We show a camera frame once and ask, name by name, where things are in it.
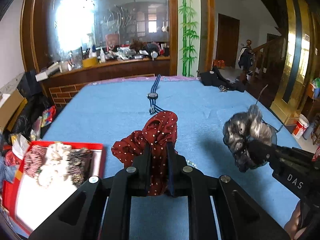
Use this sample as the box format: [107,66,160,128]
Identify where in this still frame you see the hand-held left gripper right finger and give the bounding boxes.
[166,142,292,240]

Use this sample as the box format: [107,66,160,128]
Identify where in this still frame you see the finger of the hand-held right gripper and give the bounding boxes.
[246,140,278,166]

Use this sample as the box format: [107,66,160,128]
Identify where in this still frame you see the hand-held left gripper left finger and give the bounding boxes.
[29,142,152,240]

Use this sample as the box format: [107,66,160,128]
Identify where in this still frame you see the black grey lace scrunchie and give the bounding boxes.
[222,104,277,172]

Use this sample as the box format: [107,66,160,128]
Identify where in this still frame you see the red polka dot scrunchie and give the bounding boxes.
[111,110,178,197]

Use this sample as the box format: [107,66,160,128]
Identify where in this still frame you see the red jewelry box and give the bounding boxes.
[1,141,104,238]

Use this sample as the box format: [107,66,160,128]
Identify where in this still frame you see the person's right hand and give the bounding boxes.
[284,200,305,240]

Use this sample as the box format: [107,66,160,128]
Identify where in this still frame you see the white plastic bucket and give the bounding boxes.
[291,114,311,139]

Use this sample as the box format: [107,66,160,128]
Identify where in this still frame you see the dark sequined scrunchie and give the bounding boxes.
[69,148,94,188]

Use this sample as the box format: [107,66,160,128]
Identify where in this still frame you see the black cloth bag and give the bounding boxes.
[199,66,247,92]

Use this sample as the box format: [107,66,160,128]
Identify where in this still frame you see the white scrunchie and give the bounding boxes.
[47,142,73,162]

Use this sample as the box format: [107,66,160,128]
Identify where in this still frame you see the wooden counter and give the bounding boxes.
[40,56,173,105]

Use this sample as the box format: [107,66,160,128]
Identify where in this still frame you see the wooden stair railing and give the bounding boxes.
[237,36,286,98]

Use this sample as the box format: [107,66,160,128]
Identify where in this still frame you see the colourful plastic bag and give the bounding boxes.
[41,106,57,128]

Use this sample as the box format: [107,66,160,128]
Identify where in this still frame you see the yellow container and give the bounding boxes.
[82,57,98,68]

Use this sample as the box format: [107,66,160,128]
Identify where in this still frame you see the red plaid scrunchie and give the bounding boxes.
[24,145,48,177]

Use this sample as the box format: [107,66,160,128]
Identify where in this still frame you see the brown wooden door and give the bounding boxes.
[215,14,240,68]

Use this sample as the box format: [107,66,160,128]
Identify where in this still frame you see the clear glass pitcher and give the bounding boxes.
[71,47,83,69]

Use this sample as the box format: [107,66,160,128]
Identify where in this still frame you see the white flat box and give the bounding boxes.
[35,67,60,82]

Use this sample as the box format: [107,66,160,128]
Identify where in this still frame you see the cardboard box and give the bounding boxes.
[0,89,28,133]

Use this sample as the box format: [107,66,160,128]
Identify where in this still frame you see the etched glass partition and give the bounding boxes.
[20,0,179,75]

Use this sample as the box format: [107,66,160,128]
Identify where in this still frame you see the thin frame eyeglasses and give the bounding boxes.
[255,84,285,133]

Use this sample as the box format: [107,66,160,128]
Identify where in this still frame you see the striped strap wristwatch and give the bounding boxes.
[146,74,166,115]

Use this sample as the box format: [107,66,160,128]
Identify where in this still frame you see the dark clothes on post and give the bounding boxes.
[237,47,257,70]

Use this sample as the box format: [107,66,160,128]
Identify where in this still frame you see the white pearl bracelet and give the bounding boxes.
[37,164,72,188]

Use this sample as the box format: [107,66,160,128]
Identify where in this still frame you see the green bamboo wall decal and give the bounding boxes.
[178,0,200,77]

